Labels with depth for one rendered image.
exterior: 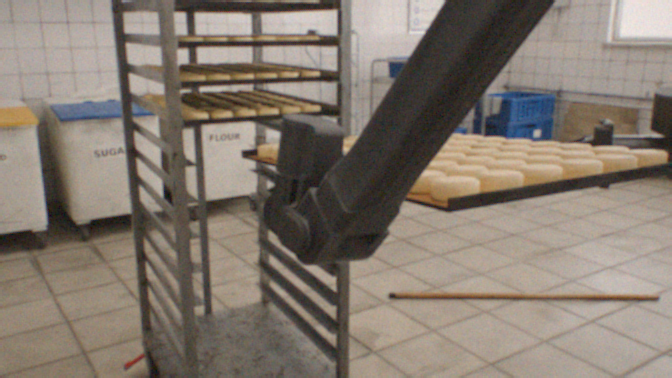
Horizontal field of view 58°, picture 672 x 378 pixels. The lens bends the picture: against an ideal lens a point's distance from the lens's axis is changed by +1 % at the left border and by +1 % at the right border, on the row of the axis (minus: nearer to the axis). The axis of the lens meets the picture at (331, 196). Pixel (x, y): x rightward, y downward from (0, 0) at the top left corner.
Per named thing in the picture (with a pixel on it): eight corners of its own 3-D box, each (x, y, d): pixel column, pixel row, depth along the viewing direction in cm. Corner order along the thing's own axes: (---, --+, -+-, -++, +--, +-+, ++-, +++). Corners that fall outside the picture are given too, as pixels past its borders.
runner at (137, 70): (192, 89, 139) (191, 76, 138) (180, 90, 138) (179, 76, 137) (136, 72, 193) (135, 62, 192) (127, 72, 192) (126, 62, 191)
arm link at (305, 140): (299, 261, 55) (374, 254, 60) (319, 136, 52) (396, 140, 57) (243, 217, 64) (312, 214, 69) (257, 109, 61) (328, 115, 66)
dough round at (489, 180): (479, 186, 71) (479, 169, 71) (524, 186, 69) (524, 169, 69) (473, 194, 66) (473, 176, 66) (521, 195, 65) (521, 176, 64)
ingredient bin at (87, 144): (76, 246, 336) (59, 108, 315) (55, 217, 387) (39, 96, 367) (172, 229, 364) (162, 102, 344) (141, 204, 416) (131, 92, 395)
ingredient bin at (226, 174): (187, 226, 371) (178, 100, 350) (158, 201, 423) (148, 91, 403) (267, 212, 398) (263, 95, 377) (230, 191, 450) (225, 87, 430)
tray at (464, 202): (700, 169, 77) (701, 157, 77) (448, 213, 59) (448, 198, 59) (418, 139, 130) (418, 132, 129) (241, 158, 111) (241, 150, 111)
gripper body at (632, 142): (595, 119, 97) (647, 118, 95) (591, 181, 100) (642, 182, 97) (600, 122, 91) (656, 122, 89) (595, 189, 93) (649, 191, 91)
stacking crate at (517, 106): (516, 112, 568) (518, 91, 563) (553, 117, 537) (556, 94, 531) (472, 118, 534) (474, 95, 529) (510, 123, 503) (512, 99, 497)
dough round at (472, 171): (449, 180, 76) (449, 164, 75) (490, 181, 74) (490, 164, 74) (441, 187, 71) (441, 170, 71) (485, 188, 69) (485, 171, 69)
